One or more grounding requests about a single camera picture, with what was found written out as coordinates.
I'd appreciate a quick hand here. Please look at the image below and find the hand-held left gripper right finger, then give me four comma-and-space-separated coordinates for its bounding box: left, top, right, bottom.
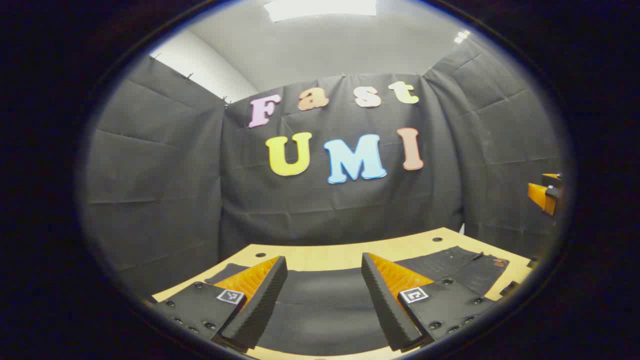
361, 252, 497, 353

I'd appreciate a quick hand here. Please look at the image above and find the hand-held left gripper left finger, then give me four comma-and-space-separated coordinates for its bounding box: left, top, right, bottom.
150, 255, 289, 352

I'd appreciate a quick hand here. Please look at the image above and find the black backdrop cloth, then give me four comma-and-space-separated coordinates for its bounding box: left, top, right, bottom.
82, 37, 568, 301

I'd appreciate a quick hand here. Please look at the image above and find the large ceiling light panel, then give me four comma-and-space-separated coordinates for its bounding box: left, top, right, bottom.
264, 0, 378, 23

